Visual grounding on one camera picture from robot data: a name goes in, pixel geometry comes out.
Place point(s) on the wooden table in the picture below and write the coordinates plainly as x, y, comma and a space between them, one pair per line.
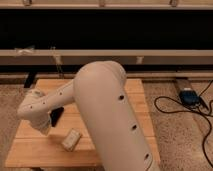
32, 149

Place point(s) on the black metal stand leg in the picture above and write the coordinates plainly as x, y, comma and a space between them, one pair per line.
30, 79

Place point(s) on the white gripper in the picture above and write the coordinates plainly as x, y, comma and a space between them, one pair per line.
71, 139

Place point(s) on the blue power adapter box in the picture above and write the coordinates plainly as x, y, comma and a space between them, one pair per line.
189, 97

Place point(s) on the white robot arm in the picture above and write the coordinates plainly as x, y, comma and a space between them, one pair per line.
98, 91

